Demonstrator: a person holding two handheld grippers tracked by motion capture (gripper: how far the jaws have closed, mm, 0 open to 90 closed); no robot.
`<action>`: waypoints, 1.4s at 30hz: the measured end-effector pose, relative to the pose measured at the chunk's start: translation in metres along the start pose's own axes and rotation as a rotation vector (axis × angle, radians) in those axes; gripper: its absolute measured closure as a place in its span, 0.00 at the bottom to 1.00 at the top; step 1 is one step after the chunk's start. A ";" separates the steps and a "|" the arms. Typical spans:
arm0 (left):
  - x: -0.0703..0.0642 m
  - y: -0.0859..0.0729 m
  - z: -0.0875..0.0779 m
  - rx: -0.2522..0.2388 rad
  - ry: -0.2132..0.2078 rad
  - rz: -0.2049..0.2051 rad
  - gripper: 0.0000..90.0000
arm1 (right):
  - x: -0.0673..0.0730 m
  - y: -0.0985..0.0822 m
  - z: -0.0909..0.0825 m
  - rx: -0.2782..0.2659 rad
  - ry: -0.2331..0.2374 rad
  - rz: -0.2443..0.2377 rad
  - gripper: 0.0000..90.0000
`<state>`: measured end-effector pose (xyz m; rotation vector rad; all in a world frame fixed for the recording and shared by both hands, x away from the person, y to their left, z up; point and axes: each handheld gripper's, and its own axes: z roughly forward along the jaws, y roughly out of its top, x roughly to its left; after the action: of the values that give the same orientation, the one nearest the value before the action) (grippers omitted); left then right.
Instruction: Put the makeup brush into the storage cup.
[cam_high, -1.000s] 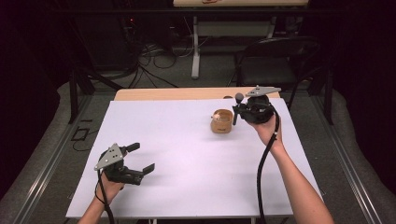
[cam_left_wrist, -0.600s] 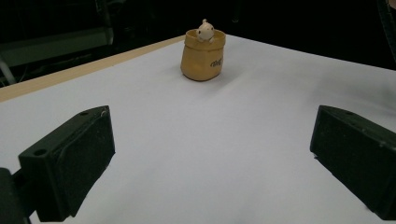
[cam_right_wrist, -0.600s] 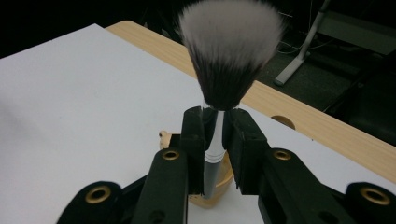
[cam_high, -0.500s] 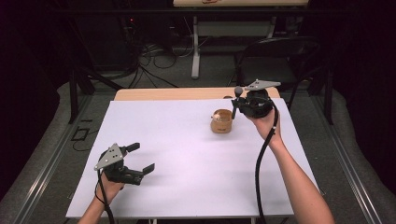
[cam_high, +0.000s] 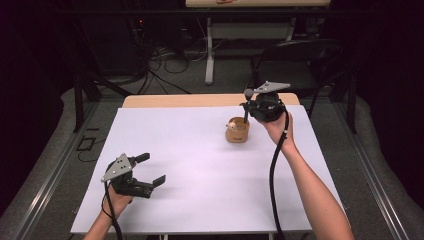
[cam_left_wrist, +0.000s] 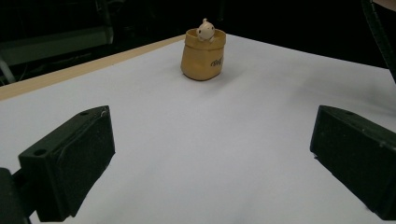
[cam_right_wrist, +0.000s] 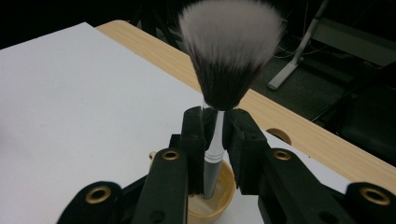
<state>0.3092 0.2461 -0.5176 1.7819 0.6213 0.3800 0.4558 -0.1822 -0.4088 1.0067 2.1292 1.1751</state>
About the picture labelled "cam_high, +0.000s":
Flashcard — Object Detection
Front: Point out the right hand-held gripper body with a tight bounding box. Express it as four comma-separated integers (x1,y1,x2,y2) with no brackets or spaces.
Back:
249,80,292,123

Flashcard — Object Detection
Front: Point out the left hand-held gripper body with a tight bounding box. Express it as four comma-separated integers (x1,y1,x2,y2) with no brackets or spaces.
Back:
100,152,155,200

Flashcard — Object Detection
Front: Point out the black makeup brush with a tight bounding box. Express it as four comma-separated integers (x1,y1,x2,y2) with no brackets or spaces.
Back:
243,88,256,125

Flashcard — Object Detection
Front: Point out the round wooden holder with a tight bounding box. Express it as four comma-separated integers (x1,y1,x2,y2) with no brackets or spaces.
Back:
224,115,251,144

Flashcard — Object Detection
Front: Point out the person's left hand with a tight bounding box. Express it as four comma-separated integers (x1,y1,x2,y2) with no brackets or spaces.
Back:
102,183,135,219

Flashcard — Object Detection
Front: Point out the person's right hand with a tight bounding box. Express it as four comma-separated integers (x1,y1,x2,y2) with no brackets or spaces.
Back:
257,110,297,150

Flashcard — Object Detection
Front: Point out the white table board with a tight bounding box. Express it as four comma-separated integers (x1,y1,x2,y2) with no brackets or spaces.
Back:
70,104,346,235

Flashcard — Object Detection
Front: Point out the black folding chair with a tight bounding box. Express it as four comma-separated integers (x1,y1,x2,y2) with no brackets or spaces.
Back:
244,38,345,118

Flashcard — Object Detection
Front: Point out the light wooden table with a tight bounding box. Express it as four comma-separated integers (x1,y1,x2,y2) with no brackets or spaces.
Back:
121,92,301,109

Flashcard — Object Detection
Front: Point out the black metal stand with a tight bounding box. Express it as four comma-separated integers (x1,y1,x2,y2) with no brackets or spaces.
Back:
72,63,133,134
329,71,358,135

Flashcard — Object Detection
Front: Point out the wooden desk top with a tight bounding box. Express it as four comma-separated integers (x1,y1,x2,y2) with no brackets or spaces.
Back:
184,0,332,9

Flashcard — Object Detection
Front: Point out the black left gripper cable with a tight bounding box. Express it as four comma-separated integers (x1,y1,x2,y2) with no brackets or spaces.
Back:
100,181,125,240

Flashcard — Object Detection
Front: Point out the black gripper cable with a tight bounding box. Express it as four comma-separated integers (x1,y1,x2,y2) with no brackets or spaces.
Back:
100,181,125,240
268,108,291,240

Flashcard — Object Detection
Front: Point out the black floor socket frame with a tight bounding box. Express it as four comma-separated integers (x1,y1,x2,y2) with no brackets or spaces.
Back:
75,135,97,152

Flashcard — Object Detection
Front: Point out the white desk frame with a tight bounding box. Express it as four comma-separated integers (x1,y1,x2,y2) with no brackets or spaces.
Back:
204,16,298,86

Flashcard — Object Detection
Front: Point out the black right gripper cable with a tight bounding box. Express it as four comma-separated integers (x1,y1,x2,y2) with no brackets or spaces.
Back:
268,108,291,240

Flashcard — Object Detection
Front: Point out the metal floor rail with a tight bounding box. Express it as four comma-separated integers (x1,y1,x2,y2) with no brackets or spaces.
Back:
12,101,100,240
333,101,412,240

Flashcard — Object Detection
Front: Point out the bundle of floor cables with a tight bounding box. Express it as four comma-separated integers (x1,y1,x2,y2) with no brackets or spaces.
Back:
131,41,209,96

